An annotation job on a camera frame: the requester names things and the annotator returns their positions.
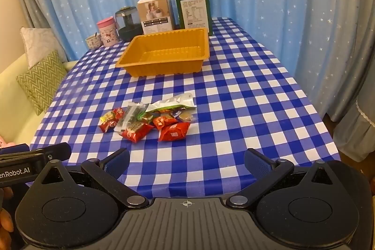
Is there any small ceramic cup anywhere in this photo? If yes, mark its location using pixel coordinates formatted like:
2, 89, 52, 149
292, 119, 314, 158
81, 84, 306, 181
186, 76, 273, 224
85, 35, 102, 50

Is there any person's left hand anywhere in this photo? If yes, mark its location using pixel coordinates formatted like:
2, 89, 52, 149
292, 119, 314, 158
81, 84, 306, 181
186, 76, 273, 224
0, 188, 15, 239

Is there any white pillow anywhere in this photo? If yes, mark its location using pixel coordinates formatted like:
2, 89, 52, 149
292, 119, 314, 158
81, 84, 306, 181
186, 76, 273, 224
20, 27, 68, 69

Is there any green cardboard box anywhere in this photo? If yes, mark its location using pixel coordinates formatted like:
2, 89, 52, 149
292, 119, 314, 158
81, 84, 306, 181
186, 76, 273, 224
171, 0, 213, 36

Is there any beige cardboard box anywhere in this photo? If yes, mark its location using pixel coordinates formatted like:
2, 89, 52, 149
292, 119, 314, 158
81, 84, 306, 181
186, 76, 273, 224
137, 0, 176, 34

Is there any yellow plastic tray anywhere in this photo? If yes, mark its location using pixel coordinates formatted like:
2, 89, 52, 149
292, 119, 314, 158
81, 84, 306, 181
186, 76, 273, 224
115, 28, 210, 78

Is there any red snack packet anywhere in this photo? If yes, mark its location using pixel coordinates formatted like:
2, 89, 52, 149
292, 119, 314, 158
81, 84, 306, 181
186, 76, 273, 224
152, 115, 180, 130
120, 122, 155, 143
158, 122, 191, 143
100, 108, 125, 123
100, 119, 120, 133

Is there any pale yellow sofa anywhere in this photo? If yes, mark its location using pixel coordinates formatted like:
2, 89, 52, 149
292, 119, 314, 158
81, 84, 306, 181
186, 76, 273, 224
0, 54, 78, 148

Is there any blue checkered tablecloth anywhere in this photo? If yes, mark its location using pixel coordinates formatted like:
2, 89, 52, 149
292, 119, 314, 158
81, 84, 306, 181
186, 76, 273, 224
25, 17, 342, 199

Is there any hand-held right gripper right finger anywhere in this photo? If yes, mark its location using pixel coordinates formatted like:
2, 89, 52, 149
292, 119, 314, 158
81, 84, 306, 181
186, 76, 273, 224
226, 147, 336, 209

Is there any clear striped snack packet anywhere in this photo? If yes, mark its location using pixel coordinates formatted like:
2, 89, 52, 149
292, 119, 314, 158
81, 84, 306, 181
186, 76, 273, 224
114, 103, 150, 133

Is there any silver green snack packet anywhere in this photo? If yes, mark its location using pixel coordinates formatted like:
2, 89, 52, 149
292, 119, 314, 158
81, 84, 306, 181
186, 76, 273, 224
146, 93, 196, 113

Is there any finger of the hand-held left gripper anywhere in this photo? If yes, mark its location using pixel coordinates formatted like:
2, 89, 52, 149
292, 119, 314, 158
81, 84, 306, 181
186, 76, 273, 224
0, 144, 29, 154
29, 142, 72, 165

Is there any pink lidded cartoon cup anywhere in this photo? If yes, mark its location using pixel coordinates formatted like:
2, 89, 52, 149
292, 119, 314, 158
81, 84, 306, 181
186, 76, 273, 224
97, 16, 120, 47

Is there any green zigzag pillow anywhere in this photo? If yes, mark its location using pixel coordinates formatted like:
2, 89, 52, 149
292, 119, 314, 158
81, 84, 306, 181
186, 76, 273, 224
16, 50, 68, 116

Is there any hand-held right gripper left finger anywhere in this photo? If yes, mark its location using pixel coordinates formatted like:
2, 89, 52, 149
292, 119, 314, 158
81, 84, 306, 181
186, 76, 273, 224
37, 147, 149, 209

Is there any light blue lace-trimmed fabric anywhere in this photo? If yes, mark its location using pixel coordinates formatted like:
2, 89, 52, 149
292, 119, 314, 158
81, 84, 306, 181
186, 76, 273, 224
324, 83, 375, 163

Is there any dark green tabletop appliance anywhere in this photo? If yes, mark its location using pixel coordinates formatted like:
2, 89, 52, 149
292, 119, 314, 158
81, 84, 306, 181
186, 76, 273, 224
115, 6, 144, 42

